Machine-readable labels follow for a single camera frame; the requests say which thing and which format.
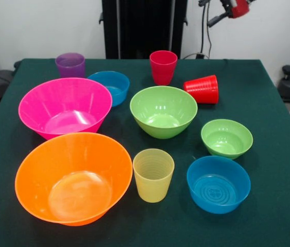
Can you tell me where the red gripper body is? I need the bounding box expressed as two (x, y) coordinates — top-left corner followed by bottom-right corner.
(228, 0), (251, 19)

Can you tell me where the red plastic cup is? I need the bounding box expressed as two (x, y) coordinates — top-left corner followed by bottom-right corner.
(183, 74), (220, 105)

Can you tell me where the large green plastic bowl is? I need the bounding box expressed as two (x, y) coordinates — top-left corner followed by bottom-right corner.
(129, 85), (198, 140)

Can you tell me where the crimson pink plastic cup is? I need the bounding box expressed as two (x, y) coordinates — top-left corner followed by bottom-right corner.
(149, 50), (178, 86)

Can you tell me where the blue plastic bowl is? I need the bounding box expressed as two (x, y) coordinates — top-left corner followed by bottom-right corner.
(87, 70), (131, 107)
(186, 155), (251, 215)

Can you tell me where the small green plastic bowl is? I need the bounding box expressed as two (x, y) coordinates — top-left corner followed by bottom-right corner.
(201, 118), (254, 160)

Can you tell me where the purple plastic cup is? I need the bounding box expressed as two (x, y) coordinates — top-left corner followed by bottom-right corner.
(55, 52), (86, 79)

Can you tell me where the large pink plastic bowl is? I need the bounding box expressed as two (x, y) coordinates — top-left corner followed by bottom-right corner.
(18, 77), (113, 141)

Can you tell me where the yellow plastic cup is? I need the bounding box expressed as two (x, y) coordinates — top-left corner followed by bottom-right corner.
(132, 148), (175, 203)

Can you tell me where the dark green table cloth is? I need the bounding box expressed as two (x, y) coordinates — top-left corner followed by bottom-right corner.
(0, 58), (290, 247)

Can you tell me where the orange plastic bowl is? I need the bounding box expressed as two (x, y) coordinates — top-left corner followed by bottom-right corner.
(14, 132), (133, 227)

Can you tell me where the black hanging cable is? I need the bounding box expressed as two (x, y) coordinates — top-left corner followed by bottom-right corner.
(200, 4), (212, 59)

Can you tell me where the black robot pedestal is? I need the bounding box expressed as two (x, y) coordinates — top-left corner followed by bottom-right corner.
(99, 0), (189, 60)

